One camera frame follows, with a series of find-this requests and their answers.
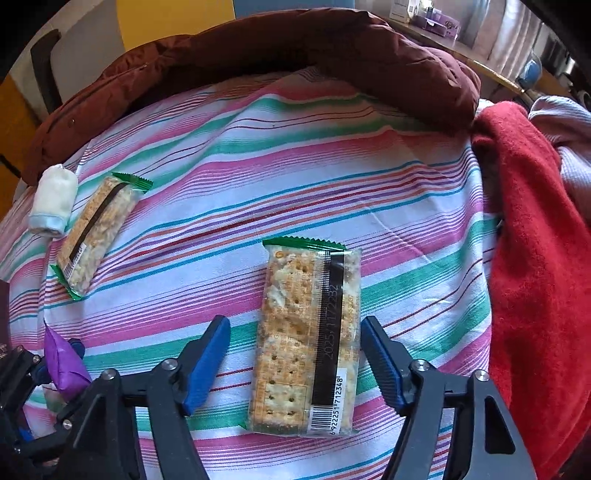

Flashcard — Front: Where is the blue bowl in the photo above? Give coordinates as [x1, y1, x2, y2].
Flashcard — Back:
[517, 53, 544, 89]

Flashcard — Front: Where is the grey yellow blue chair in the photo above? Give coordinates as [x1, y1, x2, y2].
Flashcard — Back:
[51, 0, 356, 108]

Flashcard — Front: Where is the purple box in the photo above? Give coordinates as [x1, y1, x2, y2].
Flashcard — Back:
[413, 14, 459, 38]

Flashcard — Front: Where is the striped bed blanket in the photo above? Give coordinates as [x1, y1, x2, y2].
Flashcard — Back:
[0, 67, 502, 480]

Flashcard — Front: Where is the lilac knitted cloth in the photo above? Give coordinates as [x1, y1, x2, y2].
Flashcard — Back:
[529, 95, 591, 208]

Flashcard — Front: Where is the green-ended cracker packet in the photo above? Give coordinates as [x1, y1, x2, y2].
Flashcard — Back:
[51, 172, 153, 302]
[242, 235, 363, 438]

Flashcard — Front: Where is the orange wooden cabinet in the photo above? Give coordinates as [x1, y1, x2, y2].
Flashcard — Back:
[0, 76, 42, 217]

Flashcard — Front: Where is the white rolled sock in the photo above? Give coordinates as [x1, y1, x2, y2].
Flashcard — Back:
[28, 164, 78, 238]

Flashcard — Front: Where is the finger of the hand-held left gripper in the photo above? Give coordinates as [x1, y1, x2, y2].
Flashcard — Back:
[7, 406, 77, 467]
[0, 338, 85, 418]

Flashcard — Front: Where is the maroon padded jacket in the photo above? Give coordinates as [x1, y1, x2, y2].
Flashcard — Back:
[23, 16, 483, 188]

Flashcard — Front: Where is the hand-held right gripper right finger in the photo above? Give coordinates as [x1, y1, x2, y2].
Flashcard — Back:
[360, 316, 539, 480]

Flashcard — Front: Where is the black chair back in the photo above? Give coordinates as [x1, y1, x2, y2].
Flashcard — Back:
[30, 30, 64, 116]

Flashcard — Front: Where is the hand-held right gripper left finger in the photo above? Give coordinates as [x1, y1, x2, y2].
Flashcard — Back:
[55, 315, 232, 480]

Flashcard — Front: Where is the white carton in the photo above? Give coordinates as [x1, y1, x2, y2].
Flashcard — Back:
[390, 0, 421, 23]

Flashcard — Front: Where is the pink curtain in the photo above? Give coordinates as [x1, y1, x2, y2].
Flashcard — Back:
[457, 0, 541, 70]

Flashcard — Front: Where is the red towel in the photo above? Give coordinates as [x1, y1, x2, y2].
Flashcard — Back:
[471, 102, 591, 480]

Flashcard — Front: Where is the purple packet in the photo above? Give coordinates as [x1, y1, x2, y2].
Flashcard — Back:
[43, 323, 93, 402]

